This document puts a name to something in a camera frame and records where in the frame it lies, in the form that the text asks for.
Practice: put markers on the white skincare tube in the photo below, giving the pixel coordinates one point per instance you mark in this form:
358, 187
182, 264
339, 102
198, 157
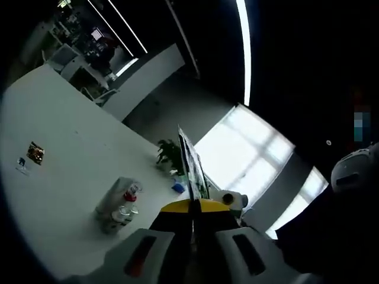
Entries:
111, 198

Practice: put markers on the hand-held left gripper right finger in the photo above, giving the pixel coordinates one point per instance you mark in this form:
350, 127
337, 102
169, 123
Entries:
237, 257

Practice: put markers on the white neck-worn device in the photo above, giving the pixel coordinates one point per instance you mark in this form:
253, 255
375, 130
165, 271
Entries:
352, 165

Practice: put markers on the gold foil packet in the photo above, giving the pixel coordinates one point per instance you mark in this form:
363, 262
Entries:
35, 153

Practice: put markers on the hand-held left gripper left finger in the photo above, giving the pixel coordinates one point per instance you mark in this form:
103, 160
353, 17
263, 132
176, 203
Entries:
148, 254

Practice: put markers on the person's torso in black shirt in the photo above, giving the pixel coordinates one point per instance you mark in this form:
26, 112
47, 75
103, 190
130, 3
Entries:
340, 236

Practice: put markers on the small clear packet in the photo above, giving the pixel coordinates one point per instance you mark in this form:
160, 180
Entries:
23, 165

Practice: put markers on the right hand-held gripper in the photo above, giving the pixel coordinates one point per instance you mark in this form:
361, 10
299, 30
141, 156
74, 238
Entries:
238, 199

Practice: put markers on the blue box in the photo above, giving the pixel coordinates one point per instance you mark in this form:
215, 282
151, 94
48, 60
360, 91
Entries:
178, 188

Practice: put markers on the green sachet packet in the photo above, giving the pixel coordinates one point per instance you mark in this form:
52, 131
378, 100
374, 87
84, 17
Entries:
192, 171

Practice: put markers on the ceiling light strip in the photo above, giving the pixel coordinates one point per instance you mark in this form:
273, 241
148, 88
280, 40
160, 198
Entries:
246, 53

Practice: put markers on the potted green plant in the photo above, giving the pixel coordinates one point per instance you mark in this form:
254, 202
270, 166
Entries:
170, 156

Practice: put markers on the clear-capped pump skincare bottle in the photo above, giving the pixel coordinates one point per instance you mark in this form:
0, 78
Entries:
118, 217
134, 210

